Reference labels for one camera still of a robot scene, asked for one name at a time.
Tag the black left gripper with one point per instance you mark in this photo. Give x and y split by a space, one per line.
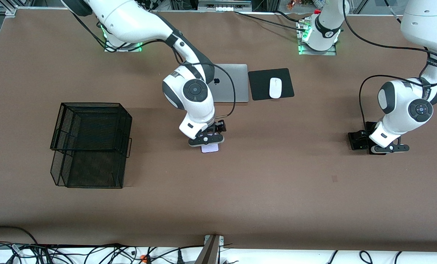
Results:
367 132

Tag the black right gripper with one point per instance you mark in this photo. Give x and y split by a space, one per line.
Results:
218 127

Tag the black slab smartphone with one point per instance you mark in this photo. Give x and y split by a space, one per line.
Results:
370 124

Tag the black flip phone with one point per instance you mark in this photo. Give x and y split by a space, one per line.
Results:
356 143

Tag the lavender flip phone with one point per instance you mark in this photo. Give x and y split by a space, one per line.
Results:
210 149

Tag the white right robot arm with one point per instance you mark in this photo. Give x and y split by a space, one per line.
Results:
130 18

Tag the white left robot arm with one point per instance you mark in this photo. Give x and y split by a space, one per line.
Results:
401 110

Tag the silver closed laptop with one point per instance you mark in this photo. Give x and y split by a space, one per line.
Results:
237 84

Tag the black mouse pad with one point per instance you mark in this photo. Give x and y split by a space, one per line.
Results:
259 86

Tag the white computer mouse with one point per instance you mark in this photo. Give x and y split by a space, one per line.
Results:
275 88

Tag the white power strip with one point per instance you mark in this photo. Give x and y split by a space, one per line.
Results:
224 7

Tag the black mesh drawer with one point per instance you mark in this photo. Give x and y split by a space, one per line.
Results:
94 170

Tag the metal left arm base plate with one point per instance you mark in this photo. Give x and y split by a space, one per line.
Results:
328 53

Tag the grey camera mount pole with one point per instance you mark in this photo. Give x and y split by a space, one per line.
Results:
211 249

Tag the black mesh organiser frame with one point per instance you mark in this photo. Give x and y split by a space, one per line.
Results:
94 124

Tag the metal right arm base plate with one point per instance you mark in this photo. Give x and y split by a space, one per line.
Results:
110 49

